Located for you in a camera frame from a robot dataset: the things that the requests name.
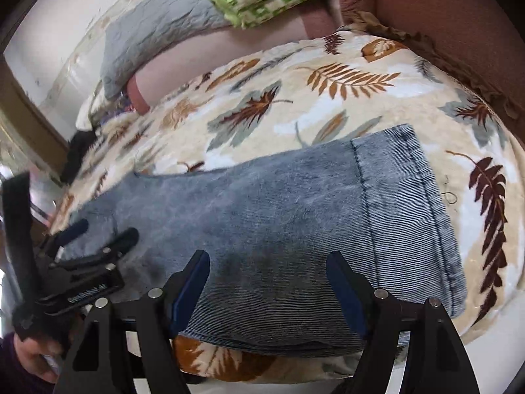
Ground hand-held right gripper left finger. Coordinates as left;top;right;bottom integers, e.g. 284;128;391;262
53;250;212;394

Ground blue denim pants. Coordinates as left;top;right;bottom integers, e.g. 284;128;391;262
61;123;469;359

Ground person's left forearm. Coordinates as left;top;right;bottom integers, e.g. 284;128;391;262
0;334;54;394

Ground person's left hand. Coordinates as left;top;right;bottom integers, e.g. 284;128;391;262
12;330;67;383

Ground pink and red sofa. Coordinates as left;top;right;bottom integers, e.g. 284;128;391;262
127;0;525;120

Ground grey quilted pillow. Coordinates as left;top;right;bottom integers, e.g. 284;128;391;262
100;0;233;100

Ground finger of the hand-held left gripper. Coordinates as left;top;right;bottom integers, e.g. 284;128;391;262
43;219;89;256
49;227;140;270

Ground leaf print blanket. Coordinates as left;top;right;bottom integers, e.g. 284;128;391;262
45;33;525;387

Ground white floral cloth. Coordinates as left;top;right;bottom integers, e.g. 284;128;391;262
76;86;108;131

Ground black garment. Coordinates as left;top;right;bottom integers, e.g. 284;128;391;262
59;129;103;185

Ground purple patterned cloth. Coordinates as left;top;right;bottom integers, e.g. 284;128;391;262
102;92;138;126

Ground wooden stained glass door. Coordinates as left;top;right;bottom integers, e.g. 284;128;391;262
0;55;71;173

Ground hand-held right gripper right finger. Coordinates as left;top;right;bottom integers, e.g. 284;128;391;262
326;250;480;394

